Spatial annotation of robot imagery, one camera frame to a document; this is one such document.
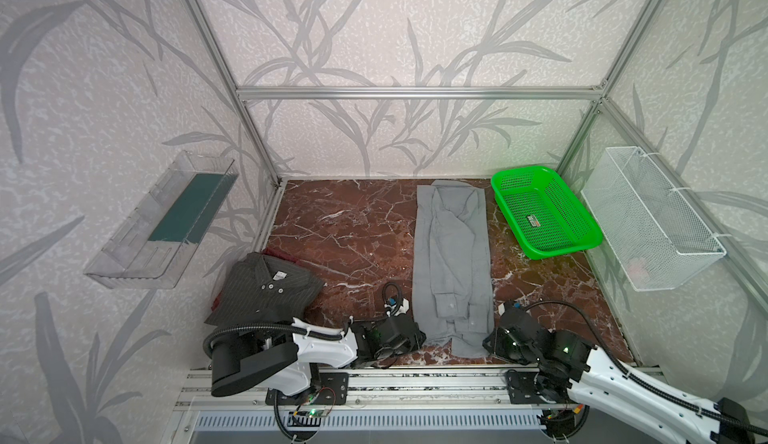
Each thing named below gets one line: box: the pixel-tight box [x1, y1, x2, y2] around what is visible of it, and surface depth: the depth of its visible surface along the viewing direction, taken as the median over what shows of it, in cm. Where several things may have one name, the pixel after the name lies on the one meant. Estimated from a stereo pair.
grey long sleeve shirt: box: [413, 180, 495, 359], surface depth 96 cm
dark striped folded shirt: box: [204, 252, 325, 324], surface depth 86 cm
